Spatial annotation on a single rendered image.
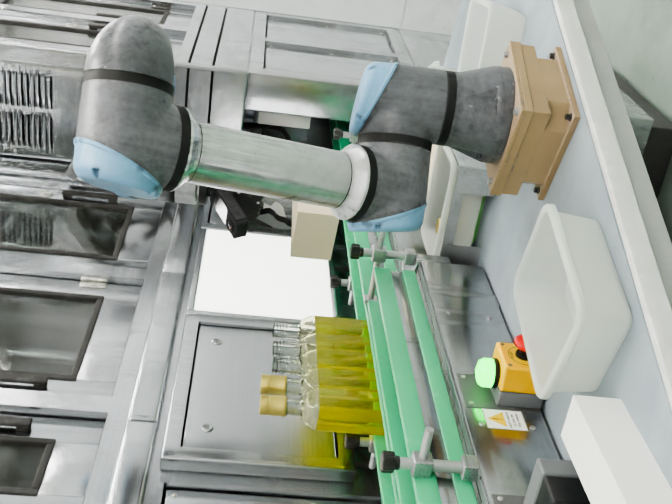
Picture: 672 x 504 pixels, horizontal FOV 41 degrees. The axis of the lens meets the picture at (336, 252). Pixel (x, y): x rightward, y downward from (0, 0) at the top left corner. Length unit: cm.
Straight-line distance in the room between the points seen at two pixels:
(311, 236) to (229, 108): 93
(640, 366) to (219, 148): 60
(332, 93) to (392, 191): 117
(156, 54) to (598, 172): 61
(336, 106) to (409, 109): 114
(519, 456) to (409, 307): 42
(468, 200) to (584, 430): 75
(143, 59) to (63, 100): 140
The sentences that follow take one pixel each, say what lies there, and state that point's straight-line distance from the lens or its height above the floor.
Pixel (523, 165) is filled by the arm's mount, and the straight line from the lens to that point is 142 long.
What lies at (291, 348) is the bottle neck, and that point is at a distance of 168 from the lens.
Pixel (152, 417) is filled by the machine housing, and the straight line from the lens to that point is 171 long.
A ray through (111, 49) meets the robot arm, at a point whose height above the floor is 141.
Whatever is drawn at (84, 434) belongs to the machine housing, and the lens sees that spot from 173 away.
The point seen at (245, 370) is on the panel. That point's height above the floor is 118.
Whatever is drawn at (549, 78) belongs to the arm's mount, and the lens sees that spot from 144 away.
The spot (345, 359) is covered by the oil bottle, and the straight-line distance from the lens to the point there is 163.
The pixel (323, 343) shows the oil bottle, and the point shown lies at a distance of 167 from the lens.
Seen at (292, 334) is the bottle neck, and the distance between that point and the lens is 173.
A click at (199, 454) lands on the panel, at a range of 162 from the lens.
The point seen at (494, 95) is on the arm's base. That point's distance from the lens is 140.
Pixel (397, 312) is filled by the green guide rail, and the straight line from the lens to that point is 158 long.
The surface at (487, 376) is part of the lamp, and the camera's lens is 136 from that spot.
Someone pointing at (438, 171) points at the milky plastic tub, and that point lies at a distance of 189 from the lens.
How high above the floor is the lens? 123
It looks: 6 degrees down
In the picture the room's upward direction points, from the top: 84 degrees counter-clockwise
